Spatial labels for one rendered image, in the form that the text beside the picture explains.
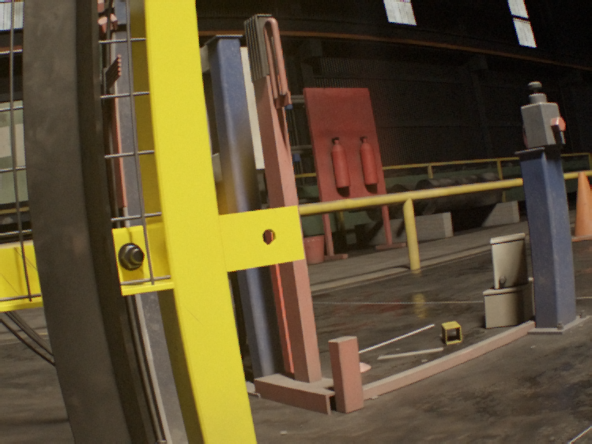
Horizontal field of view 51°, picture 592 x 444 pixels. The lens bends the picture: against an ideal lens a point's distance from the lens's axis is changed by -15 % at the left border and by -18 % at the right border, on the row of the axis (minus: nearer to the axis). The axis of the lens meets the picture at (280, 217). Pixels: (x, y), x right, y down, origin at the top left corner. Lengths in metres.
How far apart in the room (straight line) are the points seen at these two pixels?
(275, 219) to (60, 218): 0.33
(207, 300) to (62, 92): 0.26
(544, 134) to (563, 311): 0.52
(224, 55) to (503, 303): 1.13
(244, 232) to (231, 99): 1.23
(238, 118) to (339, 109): 6.36
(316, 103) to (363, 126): 0.67
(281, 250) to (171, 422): 0.78
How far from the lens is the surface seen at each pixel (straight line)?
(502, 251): 2.22
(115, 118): 1.34
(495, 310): 2.23
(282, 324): 1.93
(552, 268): 1.99
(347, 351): 1.51
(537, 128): 1.98
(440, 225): 8.80
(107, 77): 1.35
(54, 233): 0.38
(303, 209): 4.44
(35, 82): 0.40
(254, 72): 1.71
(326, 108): 8.10
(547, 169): 1.97
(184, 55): 0.60
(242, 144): 1.86
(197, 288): 0.58
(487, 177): 9.83
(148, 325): 1.35
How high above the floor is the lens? 0.42
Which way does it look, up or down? 1 degrees up
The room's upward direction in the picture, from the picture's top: 8 degrees counter-clockwise
